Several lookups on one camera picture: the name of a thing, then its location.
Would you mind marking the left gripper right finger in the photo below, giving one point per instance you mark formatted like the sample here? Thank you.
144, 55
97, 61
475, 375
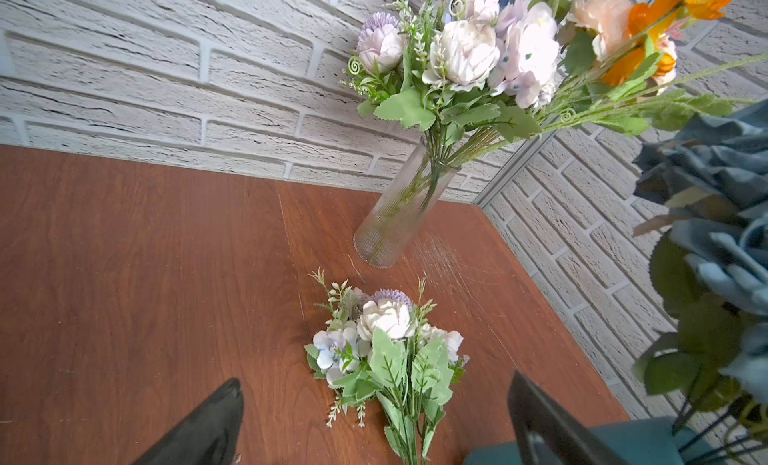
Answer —
546, 433

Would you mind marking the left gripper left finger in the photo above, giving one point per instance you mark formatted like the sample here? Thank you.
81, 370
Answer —
208, 435

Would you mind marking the teal ceramic vase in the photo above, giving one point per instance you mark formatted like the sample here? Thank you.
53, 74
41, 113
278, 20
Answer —
647, 441

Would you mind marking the white lilac bouquet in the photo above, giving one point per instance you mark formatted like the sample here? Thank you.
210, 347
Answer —
381, 347
461, 72

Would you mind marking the dusty blue hydrangea stem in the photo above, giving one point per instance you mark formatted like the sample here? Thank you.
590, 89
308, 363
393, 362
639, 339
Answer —
709, 267

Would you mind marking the clear glass vase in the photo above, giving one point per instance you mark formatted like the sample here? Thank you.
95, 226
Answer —
400, 211

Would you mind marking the peach rose flower stem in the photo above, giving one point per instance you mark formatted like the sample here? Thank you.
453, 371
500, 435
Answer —
616, 22

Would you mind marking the orange yellow flower stem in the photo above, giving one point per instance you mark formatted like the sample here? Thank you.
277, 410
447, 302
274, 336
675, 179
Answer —
655, 22

